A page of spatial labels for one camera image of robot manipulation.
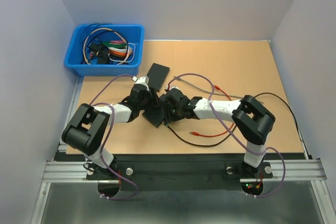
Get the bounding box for black network switch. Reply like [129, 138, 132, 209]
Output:
[146, 63, 170, 92]
[142, 101, 166, 128]

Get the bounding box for grey ethernet cable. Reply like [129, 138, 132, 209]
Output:
[173, 76, 265, 104]

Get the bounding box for black ethernet cable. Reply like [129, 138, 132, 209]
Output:
[164, 92, 301, 148]

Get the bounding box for red ethernet cable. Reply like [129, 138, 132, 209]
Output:
[189, 84, 238, 138]

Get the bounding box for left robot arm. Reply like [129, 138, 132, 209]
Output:
[61, 84, 162, 182]

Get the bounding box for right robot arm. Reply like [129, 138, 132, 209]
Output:
[160, 88, 276, 177]

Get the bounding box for blue plastic bin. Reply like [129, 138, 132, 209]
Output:
[64, 24, 145, 76]

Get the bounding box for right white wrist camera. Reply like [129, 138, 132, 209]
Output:
[166, 86, 181, 95]

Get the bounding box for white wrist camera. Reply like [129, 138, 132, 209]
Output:
[132, 76, 149, 87]
[166, 86, 181, 95]

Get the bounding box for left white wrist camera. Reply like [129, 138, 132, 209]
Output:
[132, 76, 149, 87]

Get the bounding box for tangled cables in bin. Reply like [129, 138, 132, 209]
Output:
[81, 23, 138, 66]

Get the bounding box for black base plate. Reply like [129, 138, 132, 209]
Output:
[86, 154, 273, 196]

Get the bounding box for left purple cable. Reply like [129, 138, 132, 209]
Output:
[89, 74, 139, 201]

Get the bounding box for aluminium frame rail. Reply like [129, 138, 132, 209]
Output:
[41, 77, 329, 183]

